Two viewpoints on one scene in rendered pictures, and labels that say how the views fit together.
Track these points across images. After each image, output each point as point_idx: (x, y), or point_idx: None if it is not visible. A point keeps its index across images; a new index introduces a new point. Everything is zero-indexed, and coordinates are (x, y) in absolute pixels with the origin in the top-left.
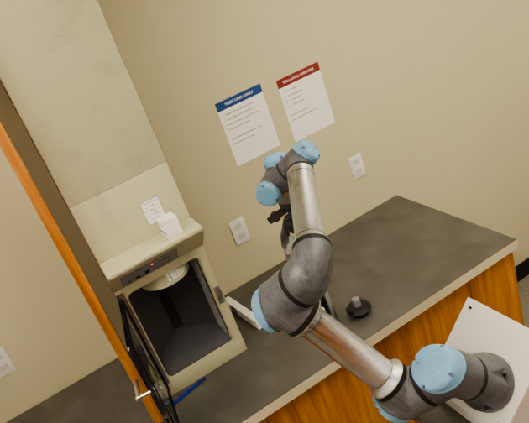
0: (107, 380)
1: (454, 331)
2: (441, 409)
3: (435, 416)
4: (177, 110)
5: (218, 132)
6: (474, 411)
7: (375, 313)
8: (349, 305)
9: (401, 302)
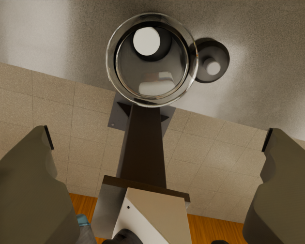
0: None
1: (162, 240)
2: (117, 199)
3: (108, 199)
4: None
5: None
6: (117, 230)
7: (210, 84)
8: (204, 52)
9: (241, 103)
